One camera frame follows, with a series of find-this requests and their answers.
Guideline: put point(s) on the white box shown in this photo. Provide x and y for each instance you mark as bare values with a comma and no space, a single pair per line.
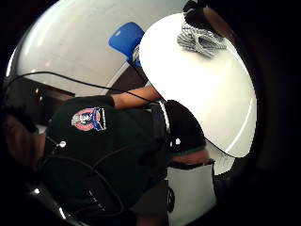
191,194

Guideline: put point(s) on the grey striped cloth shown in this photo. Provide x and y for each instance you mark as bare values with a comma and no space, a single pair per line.
200,39

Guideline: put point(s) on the the person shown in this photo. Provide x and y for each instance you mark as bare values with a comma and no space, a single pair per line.
94,157

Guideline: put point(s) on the blue chair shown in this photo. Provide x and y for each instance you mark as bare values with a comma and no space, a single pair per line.
126,39

